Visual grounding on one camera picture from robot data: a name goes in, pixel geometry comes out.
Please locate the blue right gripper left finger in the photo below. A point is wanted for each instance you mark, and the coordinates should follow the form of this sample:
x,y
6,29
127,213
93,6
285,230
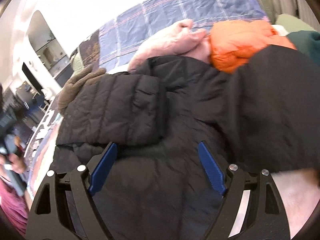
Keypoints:
x,y
99,167

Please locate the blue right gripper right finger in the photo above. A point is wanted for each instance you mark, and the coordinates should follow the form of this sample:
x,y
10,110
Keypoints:
x,y
214,166

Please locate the black puffer jacket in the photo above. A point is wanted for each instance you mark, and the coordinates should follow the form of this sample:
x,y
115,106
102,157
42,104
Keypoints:
x,y
265,115

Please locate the person's left hand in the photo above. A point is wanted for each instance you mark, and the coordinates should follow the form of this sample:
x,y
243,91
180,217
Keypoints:
x,y
17,162

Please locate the white arched shelf cabinet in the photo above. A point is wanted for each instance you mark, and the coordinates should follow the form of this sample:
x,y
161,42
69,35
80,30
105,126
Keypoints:
x,y
46,65

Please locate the pink cream plush blanket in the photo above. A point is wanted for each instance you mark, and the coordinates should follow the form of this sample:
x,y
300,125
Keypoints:
x,y
299,191

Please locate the brown fleece garment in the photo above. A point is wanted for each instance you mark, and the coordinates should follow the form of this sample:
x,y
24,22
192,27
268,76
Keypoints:
x,y
73,86

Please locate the dark patterned pillow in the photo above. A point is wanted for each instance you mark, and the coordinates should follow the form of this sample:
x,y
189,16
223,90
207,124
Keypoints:
x,y
90,51

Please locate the orange folded puffer jacket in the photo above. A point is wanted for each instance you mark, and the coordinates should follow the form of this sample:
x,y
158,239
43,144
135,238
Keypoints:
x,y
233,43

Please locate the pink folded quilted jacket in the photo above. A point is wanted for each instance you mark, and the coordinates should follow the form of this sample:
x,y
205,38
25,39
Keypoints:
x,y
176,40

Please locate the dark green folded fleece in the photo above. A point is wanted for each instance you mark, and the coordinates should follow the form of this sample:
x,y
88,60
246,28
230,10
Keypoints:
x,y
307,42

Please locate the light green pillow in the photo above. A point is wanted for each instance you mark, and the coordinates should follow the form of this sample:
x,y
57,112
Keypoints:
x,y
283,23

